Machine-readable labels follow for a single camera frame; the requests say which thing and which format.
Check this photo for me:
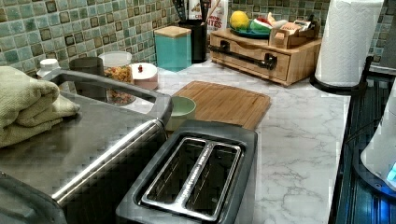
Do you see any wooden drawer with black handle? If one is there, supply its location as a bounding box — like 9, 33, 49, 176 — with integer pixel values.
209, 35, 290, 80

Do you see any wooden drawer box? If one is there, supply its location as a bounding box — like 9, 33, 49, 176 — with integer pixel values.
210, 29, 321, 86

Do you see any light green bowl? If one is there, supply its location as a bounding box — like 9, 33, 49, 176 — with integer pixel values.
166, 96, 196, 132

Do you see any bamboo cutting board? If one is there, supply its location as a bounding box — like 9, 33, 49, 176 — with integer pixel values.
175, 80, 271, 131

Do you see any black two-slot toaster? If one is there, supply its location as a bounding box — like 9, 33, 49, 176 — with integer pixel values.
116, 120, 258, 224

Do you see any pink pot with white lid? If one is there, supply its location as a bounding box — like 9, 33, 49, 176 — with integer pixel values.
131, 63, 158, 90

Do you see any teal canister with wooden lid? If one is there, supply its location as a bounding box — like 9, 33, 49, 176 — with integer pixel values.
154, 26, 191, 72

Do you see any black utensil holder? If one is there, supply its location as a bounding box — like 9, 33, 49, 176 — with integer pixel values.
178, 20, 207, 63

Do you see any teal plate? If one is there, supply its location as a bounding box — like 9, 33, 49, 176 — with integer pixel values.
230, 28, 270, 39

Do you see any glass jar with cereal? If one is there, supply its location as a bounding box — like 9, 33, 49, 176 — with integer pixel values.
99, 51, 135, 105

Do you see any yellow lemon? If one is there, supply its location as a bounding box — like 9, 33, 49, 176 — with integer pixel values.
230, 10, 249, 30

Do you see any white cereal box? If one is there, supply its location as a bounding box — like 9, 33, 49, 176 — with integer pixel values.
188, 0, 228, 34

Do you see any watermelon slice toy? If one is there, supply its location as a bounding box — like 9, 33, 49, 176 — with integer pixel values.
250, 18, 272, 34

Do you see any dark grey canister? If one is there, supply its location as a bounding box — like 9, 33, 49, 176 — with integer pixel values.
69, 57, 106, 102

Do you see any wooden tea bag organizer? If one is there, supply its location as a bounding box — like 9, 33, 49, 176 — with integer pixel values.
269, 21, 320, 49

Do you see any stainless steel toaster oven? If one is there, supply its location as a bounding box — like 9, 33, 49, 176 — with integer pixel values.
0, 69, 172, 224

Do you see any black paper towel holder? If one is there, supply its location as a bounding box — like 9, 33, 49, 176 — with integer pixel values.
309, 56, 374, 96

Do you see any white capped bottle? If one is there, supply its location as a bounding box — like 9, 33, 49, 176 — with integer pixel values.
36, 59, 60, 77

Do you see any folded green towel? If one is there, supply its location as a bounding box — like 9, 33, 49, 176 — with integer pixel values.
0, 66, 79, 147

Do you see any white paper towel roll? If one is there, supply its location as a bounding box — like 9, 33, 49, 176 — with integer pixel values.
315, 0, 385, 87

